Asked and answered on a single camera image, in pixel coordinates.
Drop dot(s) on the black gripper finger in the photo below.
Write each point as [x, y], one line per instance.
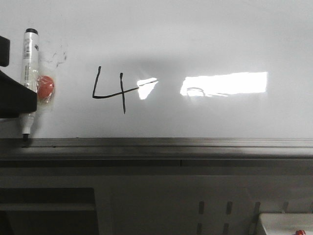
[4, 51]
[15, 99]

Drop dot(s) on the white black-tipped whiteboard marker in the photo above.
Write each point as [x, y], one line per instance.
[30, 74]

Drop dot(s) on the red whiteboard marker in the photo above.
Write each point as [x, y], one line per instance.
[300, 232]

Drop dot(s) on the red round magnet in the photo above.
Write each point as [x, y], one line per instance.
[45, 87]

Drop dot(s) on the white perforated pegboard panel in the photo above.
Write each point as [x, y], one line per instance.
[148, 200]

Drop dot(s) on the white plastic marker tray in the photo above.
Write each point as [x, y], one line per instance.
[284, 223]

